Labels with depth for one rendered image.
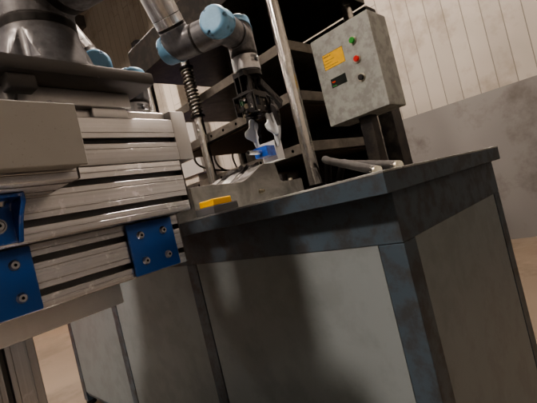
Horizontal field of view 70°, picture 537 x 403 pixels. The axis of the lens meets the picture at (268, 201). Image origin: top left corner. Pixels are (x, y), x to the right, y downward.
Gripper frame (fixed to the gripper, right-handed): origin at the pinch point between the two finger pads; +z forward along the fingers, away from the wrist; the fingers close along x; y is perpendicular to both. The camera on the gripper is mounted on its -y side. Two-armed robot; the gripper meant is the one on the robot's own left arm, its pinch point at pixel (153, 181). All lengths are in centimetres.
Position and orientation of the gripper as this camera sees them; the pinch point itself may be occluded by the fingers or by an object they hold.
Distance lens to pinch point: 126.4
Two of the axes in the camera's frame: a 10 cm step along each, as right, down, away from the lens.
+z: 1.3, 9.9, -0.1
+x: 7.3, -1.0, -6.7
